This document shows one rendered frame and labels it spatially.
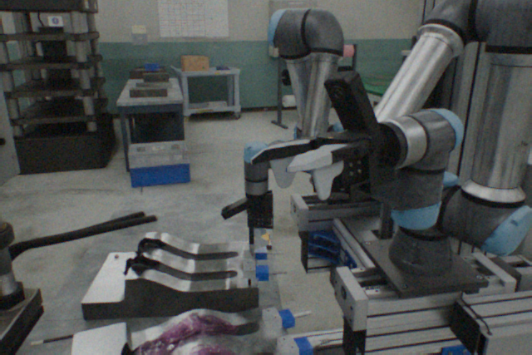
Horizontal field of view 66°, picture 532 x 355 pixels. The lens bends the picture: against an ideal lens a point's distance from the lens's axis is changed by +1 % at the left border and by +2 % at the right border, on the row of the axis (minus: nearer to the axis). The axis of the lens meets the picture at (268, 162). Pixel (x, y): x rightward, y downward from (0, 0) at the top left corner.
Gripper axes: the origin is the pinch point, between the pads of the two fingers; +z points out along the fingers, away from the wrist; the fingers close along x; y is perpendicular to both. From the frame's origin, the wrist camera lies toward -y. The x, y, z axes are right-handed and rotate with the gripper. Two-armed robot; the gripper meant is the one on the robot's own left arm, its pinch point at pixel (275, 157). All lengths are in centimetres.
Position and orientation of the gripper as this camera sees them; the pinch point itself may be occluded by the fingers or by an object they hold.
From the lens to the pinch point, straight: 47.3
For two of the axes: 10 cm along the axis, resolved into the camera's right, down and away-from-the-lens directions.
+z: -8.0, 2.0, -5.6
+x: -5.9, -1.3, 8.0
